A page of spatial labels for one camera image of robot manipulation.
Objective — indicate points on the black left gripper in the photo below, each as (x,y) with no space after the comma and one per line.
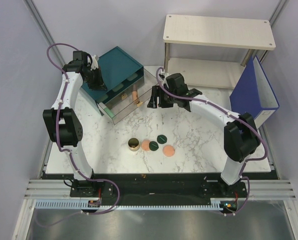
(100,85)

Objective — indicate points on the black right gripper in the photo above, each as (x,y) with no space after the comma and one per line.
(157,91)

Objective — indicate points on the dark green puff right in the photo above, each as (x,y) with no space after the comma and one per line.
(161,139)

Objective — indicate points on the dark green puff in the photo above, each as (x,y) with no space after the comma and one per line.
(161,139)
(153,145)

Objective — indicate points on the peach sponge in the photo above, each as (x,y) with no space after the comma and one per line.
(145,145)
(168,150)

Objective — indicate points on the light blue cable duct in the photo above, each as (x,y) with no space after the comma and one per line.
(85,204)

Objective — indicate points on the peach sponge left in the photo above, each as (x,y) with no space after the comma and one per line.
(145,145)

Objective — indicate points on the peach sponge right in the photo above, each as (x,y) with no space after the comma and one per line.
(168,150)

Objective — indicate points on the beige two-tier shelf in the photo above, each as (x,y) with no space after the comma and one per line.
(212,51)

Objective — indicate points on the dark green puff left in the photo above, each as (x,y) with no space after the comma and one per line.
(153,145)

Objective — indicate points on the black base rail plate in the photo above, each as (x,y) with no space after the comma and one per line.
(141,190)

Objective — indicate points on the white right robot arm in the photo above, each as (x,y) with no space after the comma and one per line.
(241,138)

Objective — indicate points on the mint green tube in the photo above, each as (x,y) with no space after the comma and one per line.
(105,110)

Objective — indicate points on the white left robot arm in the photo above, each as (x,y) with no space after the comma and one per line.
(63,125)

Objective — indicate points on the gold round jar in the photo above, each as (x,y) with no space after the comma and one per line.
(133,144)

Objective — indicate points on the teal drawer organizer box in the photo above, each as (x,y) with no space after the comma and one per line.
(116,66)

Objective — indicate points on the blue lever arch binder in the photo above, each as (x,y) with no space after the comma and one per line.
(254,94)

